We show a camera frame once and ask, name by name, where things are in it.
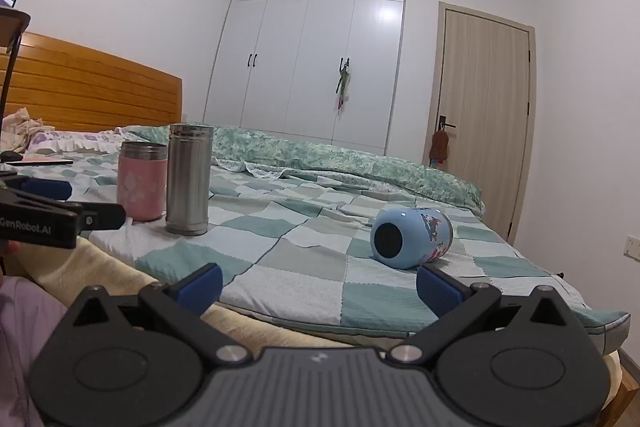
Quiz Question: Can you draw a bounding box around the beige crumpled cloth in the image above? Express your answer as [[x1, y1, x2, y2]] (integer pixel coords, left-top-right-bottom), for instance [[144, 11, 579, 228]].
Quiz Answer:
[[0, 107, 57, 152]]

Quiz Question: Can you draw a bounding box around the light wooden door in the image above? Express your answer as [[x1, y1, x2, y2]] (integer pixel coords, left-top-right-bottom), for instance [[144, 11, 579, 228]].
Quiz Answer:
[[427, 1, 537, 249]]

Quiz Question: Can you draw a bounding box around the wooden headboard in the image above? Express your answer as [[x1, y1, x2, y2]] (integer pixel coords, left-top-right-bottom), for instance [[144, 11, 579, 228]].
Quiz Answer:
[[0, 31, 184, 134]]

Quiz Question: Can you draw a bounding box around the hanging green pink ornament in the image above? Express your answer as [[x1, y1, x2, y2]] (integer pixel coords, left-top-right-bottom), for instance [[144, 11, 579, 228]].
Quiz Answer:
[[333, 58, 354, 112]]

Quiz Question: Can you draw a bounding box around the purple floral pillow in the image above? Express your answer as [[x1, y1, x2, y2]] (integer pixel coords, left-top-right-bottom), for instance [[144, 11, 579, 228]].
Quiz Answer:
[[25, 129, 132, 156]]

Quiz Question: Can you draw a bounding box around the flat dark tablet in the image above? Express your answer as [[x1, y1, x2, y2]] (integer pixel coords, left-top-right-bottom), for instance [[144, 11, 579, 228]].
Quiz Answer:
[[2, 159, 75, 167]]

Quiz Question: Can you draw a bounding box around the brown hanging cloth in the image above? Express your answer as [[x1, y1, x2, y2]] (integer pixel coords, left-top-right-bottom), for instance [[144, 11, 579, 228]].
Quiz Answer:
[[429, 130, 450, 168]]

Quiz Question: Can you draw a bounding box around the pale yellow blanket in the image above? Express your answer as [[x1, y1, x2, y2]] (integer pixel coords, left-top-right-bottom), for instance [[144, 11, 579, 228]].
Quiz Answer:
[[22, 234, 362, 360]]

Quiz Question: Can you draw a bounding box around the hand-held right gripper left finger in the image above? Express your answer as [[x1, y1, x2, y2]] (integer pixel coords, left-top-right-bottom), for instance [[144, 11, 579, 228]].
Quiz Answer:
[[71, 263, 252, 365]]

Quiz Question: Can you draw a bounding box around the person's lilac clothing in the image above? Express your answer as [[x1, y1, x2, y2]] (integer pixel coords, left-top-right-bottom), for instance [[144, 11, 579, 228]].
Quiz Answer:
[[0, 276, 71, 427]]

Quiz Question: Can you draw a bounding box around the pink steel-rimmed cup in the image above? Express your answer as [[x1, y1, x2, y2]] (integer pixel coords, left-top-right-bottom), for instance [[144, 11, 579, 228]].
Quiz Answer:
[[116, 142, 169, 223]]

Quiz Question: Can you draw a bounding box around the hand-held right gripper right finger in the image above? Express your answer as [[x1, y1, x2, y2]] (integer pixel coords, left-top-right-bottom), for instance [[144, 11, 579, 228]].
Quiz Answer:
[[389, 264, 577, 364]]

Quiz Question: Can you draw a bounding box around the blue printed cup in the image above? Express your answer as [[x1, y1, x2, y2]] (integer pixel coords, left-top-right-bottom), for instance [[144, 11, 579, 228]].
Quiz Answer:
[[370, 207, 454, 270]]

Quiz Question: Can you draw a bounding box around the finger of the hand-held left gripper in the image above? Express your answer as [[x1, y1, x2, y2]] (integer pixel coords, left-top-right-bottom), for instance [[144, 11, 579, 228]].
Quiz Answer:
[[0, 176, 74, 204], [74, 203, 127, 232]]

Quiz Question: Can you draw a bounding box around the tall stainless steel cup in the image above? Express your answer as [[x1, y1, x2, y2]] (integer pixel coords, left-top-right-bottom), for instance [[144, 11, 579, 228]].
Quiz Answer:
[[165, 123, 215, 236]]

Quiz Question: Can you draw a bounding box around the green checkered bed sheet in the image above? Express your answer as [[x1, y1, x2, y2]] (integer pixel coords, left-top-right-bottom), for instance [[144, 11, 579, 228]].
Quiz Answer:
[[65, 152, 632, 344]]

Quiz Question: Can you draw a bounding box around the green floral quilt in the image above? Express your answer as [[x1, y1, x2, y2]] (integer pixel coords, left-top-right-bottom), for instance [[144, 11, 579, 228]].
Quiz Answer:
[[115, 124, 487, 215]]

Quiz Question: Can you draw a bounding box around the white wardrobe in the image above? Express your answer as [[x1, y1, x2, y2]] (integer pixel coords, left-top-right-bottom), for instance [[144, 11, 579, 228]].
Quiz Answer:
[[202, 0, 409, 156]]

